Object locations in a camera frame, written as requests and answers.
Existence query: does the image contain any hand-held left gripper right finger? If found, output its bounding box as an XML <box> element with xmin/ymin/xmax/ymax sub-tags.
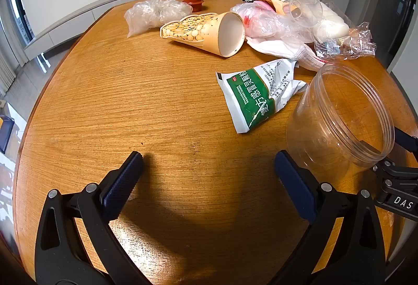
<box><xmin>274</xmin><ymin>150</ymin><xmax>387</xmax><ymax>285</ymax></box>

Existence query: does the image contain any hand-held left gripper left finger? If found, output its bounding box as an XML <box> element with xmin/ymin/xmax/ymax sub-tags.
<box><xmin>34</xmin><ymin>151</ymin><xmax>154</xmax><ymax>285</ymax></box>

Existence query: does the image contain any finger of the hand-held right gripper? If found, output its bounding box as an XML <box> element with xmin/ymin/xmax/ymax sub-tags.
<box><xmin>393</xmin><ymin>128</ymin><xmax>418</xmax><ymax>154</ymax></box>
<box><xmin>359</xmin><ymin>140</ymin><xmax>418</xmax><ymax>189</ymax></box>

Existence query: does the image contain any clear plastic jar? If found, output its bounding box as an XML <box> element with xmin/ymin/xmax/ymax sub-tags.
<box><xmin>286</xmin><ymin>61</ymin><xmax>396</xmax><ymax>170</ymax></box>

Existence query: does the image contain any green and white medicine packet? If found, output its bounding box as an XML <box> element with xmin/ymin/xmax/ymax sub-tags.
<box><xmin>216</xmin><ymin>58</ymin><xmax>308</xmax><ymax>134</ymax></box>

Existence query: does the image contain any white paper tissue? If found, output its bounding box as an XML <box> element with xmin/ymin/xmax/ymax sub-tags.
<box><xmin>245</xmin><ymin>35</ymin><xmax>324</xmax><ymax>72</ymax></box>

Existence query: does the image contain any clear plastic cup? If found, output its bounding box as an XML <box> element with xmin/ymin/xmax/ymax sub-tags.
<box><xmin>289</xmin><ymin>0</ymin><xmax>323</xmax><ymax>28</ymax></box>

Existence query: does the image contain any clear plastic bag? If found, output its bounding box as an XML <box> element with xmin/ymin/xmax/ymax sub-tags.
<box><xmin>123</xmin><ymin>0</ymin><xmax>193</xmax><ymax>38</ymax></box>

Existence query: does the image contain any pink plastic bag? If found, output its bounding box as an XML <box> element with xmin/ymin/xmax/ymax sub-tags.
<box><xmin>230</xmin><ymin>1</ymin><xmax>314</xmax><ymax>44</ymax></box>

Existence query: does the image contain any white foam bag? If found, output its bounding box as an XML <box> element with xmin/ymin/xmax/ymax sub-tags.
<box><xmin>312</xmin><ymin>1</ymin><xmax>350</xmax><ymax>41</ymax></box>

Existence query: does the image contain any red-brown plastic lid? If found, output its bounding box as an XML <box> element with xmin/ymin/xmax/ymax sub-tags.
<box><xmin>182</xmin><ymin>0</ymin><xmax>205</xmax><ymax>13</ymax></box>

